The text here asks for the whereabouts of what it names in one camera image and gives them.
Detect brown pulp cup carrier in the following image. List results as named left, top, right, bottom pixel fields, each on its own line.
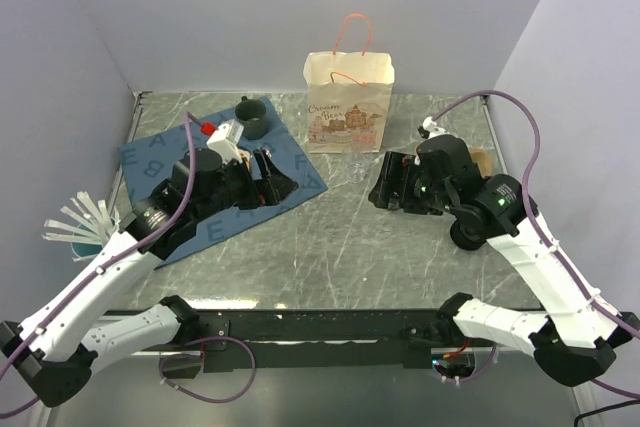
left=468, top=147, right=493, bottom=178

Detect cream paper bag orange handles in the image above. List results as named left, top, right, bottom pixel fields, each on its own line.
left=303, top=13, right=395, bottom=154

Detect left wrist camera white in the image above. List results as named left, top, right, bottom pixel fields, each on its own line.
left=200, top=119, right=248, bottom=164

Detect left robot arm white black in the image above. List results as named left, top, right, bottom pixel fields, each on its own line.
left=1, top=148, right=298, bottom=407

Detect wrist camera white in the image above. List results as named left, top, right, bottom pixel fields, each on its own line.
left=418, top=116, right=447, bottom=140
left=200, top=119, right=248, bottom=164

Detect blue alphabet placemat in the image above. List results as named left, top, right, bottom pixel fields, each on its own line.
left=119, top=97, right=327, bottom=265

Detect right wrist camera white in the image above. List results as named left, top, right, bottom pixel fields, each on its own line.
left=418, top=116, right=447, bottom=140

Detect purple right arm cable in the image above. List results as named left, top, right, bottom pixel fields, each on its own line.
left=432, top=89, right=640, bottom=400

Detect clear plastic cup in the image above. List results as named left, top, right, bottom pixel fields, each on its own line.
left=345, top=143, right=371, bottom=183

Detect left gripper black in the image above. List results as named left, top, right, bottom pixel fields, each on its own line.
left=193, top=147, right=298, bottom=222

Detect dark green mug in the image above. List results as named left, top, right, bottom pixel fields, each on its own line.
left=234, top=96, right=269, bottom=140

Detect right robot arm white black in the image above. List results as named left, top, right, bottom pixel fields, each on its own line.
left=368, top=134, right=639, bottom=387

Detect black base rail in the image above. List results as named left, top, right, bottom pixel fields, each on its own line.
left=192, top=309, right=465, bottom=370

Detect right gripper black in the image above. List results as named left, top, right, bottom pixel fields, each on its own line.
left=367, top=150, right=455, bottom=216

